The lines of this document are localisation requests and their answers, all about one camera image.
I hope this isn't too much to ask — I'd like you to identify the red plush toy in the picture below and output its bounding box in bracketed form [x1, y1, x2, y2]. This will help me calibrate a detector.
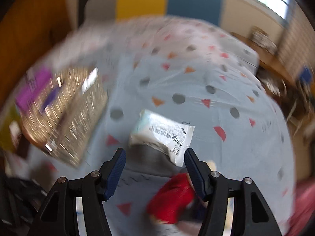
[146, 173, 195, 224]

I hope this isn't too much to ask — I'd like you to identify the white wet wipes pack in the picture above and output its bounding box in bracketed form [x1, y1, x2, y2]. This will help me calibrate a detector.
[129, 109, 195, 167]

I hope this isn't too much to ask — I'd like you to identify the gold ornate tissue holder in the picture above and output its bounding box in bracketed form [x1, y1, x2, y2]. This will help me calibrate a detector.
[22, 67, 108, 167]

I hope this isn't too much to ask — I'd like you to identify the patterned light blue bedspread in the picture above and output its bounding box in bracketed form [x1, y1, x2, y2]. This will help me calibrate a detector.
[7, 17, 295, 234]

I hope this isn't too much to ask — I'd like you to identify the purple tissue box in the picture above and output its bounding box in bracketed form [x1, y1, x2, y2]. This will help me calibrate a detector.
[15, 67, 52, 113]

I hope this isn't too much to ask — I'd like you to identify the wooden desk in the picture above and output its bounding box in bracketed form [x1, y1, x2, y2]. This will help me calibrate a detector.
[231, 32, 295, 86]

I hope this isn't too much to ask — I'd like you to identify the blue chair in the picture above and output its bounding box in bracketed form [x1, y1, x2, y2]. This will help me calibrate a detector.
[298, 67, 313, 85]

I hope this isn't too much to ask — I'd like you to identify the wooden wardrobe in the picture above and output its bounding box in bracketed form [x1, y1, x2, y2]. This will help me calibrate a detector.
[1, 0, 71, 103]

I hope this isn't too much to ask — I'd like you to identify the grey yellow blue headboard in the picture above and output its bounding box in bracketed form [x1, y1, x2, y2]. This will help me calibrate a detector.
[77, 0, 223, 26]

